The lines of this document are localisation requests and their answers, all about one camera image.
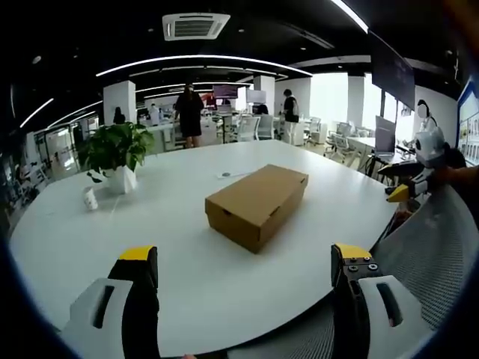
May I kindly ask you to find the long ceiling light strip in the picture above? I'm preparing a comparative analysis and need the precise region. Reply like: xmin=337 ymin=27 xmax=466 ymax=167
xmin=94 ymin=55 xmax=314 ymax=78

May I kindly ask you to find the computer monitor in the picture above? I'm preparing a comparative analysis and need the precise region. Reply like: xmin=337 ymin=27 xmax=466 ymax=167
xmin=245 ymin=89 xmax=268 ymax=105
xmin=212 ymin=85 xmax=240 ymax=100

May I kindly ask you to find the green potted plant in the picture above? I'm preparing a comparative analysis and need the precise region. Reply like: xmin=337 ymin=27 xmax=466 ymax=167
xmin=79 ymin=121 xmax=156 ymax=196

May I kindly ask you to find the ceiling air conditioner unit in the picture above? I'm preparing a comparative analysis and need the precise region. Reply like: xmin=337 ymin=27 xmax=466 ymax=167
xmin=161 ymin=13 xmax=231 ymax=43

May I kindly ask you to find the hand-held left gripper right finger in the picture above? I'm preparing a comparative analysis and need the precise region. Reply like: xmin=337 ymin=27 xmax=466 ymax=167
xmin=330 ymin=242 xmax=432 ymax=359

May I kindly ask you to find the brown cardboard shoe box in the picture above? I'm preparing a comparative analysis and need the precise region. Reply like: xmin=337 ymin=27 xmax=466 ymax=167
xmin=204 ymin=163 xmax=310 ymax=256

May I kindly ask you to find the grey mesh office chair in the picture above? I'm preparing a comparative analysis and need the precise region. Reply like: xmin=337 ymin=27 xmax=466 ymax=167
xmin=227 ymin=182 xmax=477 ymax=359

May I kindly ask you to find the wall poster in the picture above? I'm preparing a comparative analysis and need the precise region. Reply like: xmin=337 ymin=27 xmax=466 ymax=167
xmin=455 ymin=76 xmax=479 ymax=166

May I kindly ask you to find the white office chair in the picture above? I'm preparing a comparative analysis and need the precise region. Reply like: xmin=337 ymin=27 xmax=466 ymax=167
xmin=238 ymin=115 xmax=261 ymax=143
xmin=258 ymin=114 xmax=275 ymax=141
xmin=323 ymin=132 xmax=351 ymax=162

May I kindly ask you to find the dark standing sign board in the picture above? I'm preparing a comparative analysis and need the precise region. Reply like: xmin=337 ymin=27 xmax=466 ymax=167
xmin=374 ymin=115 xmax=397 ymax=156

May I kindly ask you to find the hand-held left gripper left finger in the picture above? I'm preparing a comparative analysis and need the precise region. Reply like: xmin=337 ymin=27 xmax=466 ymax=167
xmin=59 ymin=245 xmax=161 ymax=359

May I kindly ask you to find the hanging dark display screen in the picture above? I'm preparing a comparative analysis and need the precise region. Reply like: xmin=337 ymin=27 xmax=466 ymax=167
xmin=367 ymin=31 xmax=417 ymax=111

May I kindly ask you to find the white paper cup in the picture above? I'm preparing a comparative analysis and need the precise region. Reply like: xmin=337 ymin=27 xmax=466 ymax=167
xmin=82 ymin=186 xmax=100 ymax=212

